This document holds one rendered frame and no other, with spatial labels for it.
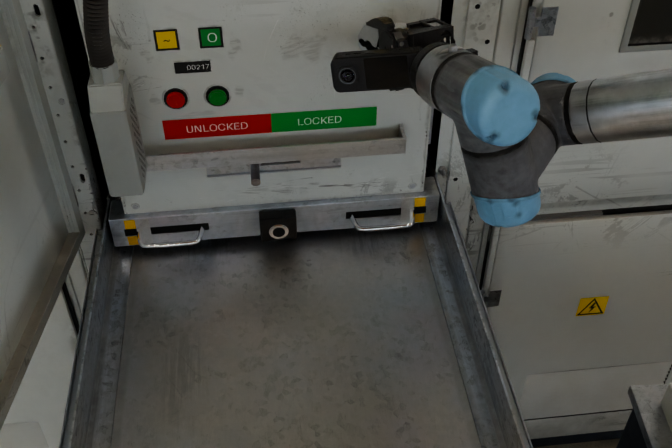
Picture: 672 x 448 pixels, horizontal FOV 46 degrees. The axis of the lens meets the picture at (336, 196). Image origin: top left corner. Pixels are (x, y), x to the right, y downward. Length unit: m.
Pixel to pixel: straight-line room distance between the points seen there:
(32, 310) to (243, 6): 0.58
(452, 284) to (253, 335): 0.32
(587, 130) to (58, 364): 1.13
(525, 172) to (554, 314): 0.84
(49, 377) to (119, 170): 0.69
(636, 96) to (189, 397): 0.70
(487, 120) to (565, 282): 0.86
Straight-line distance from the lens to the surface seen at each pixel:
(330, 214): 1.31
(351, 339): 1.20
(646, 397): 1.34
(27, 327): 1.31
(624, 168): 1.47
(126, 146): 1.09
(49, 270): 1.37
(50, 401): 1.78
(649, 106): 0.93
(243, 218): 1.30
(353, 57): 0.97
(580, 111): 0.96
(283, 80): 1.16
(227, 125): 1.20
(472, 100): 0.83
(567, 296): 1.67
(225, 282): 1.29
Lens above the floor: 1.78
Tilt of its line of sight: 41 degrees down
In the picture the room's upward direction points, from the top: straight up
